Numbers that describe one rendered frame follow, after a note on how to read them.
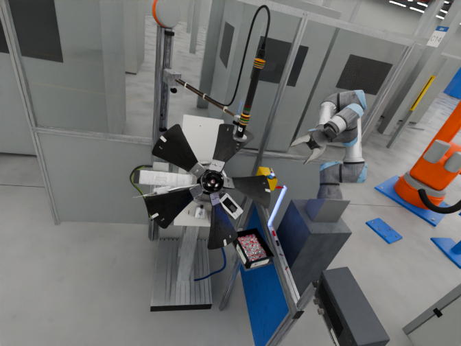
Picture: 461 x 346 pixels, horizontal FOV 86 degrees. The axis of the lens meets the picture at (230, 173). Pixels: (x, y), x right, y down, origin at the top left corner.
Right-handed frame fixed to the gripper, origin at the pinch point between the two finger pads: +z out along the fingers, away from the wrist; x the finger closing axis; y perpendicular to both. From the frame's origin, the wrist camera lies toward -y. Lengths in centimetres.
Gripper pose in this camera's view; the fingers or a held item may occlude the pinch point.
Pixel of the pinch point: (299, 154)
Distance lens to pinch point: 108.8
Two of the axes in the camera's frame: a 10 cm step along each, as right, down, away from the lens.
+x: -6.0, -8.0, 0.0
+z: -8.0, 5.9, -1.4
